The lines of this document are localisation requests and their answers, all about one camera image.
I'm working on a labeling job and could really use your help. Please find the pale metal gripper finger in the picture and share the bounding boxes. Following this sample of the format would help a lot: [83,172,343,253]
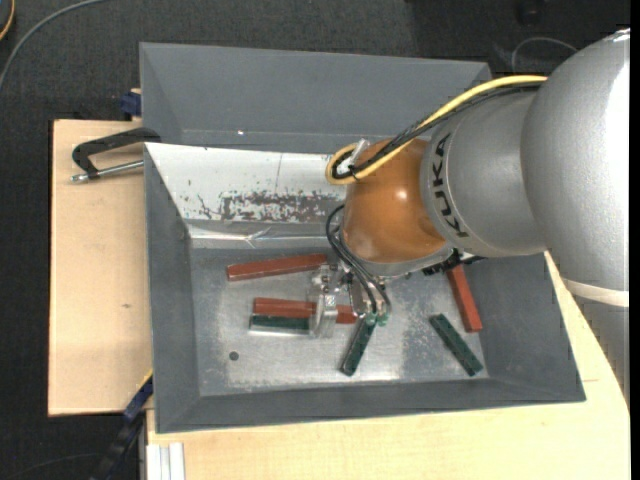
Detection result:
[305,293,348,340]
[310,263,347,295]

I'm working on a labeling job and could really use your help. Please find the red-brown flat block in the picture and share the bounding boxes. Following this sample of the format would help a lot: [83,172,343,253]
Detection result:
[444,265,485,334]
[226,252,329,283]
[252,296,359,325]

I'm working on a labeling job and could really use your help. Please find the dark green flat block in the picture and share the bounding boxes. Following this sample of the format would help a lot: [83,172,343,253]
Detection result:
[248,314,314,333]
[428,312,486,378]
[340,317,377,377]

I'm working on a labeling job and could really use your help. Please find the grey metal bin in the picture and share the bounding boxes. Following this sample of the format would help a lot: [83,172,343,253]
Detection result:
[138,41,587,434]

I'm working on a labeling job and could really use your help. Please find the pale flat board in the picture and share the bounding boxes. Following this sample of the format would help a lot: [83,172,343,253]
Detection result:
[47,118,157,418]

